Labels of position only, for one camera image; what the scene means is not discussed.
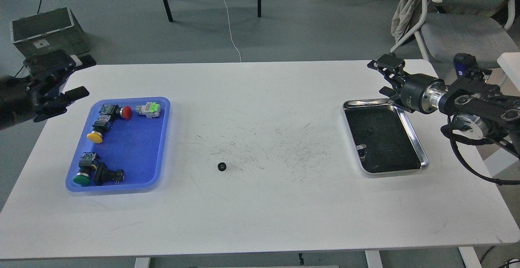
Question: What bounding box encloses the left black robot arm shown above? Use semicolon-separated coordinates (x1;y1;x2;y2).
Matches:
0;50;97;130

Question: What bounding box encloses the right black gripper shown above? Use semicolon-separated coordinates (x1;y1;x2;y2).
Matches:
367;54;447;114

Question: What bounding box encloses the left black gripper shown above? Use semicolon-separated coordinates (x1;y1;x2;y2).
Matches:
24;50;97;123

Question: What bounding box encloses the beige jacket on chair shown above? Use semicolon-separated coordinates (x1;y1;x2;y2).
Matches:
391;0;421;42

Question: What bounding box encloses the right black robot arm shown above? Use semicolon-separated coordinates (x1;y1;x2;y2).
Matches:
367;53;519;186

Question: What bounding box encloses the red push button switch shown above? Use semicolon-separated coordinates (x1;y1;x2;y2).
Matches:
98;104;132;120

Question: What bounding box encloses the black switch component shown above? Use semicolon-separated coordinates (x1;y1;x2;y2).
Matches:
93;162;125;186

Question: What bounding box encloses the grey office chair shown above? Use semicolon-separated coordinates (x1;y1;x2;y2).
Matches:
390;0;519;68

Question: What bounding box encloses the silver metal tray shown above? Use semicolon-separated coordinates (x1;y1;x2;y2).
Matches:
343;98;429;177

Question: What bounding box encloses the yellow push button switch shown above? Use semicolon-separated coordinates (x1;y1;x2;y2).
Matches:
86;114;113;144

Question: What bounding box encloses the grey green switch module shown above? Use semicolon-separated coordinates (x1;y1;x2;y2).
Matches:
135;102;161;119

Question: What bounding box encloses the green push button switch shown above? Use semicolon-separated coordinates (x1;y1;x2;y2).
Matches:
72;152;100;186

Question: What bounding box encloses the grey green storage crate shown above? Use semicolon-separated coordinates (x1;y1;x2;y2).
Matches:
11;7;91;58

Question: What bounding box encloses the blue plastic tray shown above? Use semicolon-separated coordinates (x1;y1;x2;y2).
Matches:
65;97;170;193

